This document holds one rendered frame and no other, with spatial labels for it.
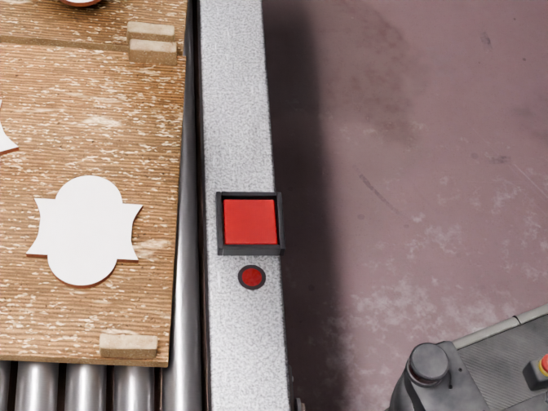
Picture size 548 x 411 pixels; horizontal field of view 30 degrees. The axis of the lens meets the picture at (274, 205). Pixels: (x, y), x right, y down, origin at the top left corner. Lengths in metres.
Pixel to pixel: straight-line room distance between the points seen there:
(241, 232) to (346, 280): 1.07
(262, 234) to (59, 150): 0.25
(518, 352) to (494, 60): 0.95
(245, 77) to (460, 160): 1.21
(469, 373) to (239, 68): 0.80
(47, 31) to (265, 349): 0.49
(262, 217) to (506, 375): 0.87
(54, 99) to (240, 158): 0.23
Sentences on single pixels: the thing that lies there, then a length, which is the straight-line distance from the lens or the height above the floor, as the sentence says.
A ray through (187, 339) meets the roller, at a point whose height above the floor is 0.92.
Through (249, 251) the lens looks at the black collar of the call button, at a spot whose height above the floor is 0.93.
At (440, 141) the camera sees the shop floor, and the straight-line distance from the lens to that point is 2.46.
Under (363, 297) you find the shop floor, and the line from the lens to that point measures 2.20.
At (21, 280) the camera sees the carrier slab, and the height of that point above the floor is 0.94.
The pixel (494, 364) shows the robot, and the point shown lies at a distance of 1.93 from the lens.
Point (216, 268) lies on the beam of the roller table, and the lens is 1.15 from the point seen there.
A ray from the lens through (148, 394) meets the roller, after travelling 1.08.
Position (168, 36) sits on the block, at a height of 0.96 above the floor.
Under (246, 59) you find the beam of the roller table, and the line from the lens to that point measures 1.32.
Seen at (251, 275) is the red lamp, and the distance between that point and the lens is 1.15.
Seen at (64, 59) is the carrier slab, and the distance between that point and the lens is 1.28.
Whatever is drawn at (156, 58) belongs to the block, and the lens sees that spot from 1.27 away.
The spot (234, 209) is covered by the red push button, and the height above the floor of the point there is 0.93.
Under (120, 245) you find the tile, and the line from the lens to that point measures 1.12.
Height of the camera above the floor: 1.92
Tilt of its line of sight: 58 degrees down
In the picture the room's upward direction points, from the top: 12 degrees clockwise
